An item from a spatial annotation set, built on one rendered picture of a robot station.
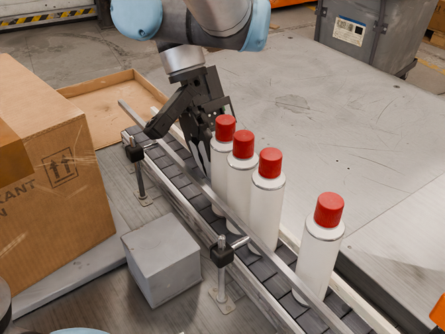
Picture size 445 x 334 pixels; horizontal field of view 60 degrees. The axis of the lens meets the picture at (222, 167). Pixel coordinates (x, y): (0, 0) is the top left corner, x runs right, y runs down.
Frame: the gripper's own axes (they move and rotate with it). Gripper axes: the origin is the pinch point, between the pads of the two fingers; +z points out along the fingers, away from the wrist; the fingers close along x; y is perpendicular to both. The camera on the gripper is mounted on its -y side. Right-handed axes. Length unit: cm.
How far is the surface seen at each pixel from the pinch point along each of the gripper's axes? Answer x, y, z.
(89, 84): 60, -2, -25
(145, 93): 52, 11, -18
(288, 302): -19.7, -2.7, 17.6
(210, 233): -3.6, -4.8, 8.6
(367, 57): 107, 179, 2
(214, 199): -7.8, -4.0, 1.3
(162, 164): 15.9, -2.6, -2.8
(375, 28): 93, 174, -14
